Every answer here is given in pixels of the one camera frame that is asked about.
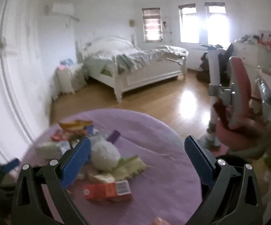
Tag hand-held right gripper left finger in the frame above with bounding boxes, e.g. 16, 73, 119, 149
11, 136, 92, 225

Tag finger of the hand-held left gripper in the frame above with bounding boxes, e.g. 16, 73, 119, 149
0, 158, 20, 183

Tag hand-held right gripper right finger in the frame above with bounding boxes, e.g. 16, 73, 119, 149
184, 135, 265, 225

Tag black round waste bin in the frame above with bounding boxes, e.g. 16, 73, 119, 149
216, 154, 246, 168

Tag orange snack packet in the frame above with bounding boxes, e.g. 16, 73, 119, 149
59, 119, 94, 132

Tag person's right hand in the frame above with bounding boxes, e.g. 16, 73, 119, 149
151, 217, 171, 225

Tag white tissue packet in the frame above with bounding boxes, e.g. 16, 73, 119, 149
34, 141, 71, 160

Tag beige crumpled wrapper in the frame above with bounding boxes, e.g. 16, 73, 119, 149
87, 172, 116, 184

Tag red snack wrapper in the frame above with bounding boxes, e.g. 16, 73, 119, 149
51, 131, 71, 142

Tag white fluffy ball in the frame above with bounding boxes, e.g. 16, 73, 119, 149
90, 132, 122, 171

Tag purple tablecloth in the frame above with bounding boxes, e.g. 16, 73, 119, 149
18, 108, 203, 225

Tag red drink carton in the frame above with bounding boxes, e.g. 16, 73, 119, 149
83, 180, 134, 202

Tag small purple wrapper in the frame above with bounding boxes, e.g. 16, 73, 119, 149
107, 130, 121, 144

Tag yellow green wrapper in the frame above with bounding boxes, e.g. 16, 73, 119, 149
112, 155, 149, 181

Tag pink desk chair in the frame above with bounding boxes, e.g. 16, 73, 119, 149
208, 56, 271, 160

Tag white nightstand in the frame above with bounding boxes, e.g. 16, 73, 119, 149
55, 60, 88, 95

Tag white wardrobe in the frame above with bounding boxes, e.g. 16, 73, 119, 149
0, 0, 55, 167

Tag white floor stand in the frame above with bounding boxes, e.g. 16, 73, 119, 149
200, 43, 222, 149

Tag black office chair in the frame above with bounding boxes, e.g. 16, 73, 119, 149
217, 43, 235, 85

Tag white bed with ruffled bedding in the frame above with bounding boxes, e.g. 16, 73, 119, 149
76, 36, 189, 103

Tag white dresser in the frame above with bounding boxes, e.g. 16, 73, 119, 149
233, 39, 271, 72

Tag bright window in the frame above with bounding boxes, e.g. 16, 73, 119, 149
204, 2, 230, 45
178, 3, 200, 44

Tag window with striped blind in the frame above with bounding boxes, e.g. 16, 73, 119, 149
142, 7, 163, 43

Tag wall poster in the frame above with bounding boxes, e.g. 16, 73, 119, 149
258, 30, 271, 52

